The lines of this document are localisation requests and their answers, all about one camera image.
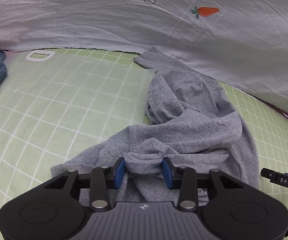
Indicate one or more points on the white printed bed sheet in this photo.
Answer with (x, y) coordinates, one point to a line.
(241, 42)

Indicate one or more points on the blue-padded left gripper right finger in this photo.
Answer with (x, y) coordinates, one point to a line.
(169, 172)

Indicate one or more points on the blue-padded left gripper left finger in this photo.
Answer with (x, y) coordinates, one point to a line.
(117, 174)

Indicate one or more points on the green grid cutting mat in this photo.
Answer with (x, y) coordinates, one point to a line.
(52, 107)

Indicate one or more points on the grey zip hoodie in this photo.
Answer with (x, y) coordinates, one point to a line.
(191, 122)

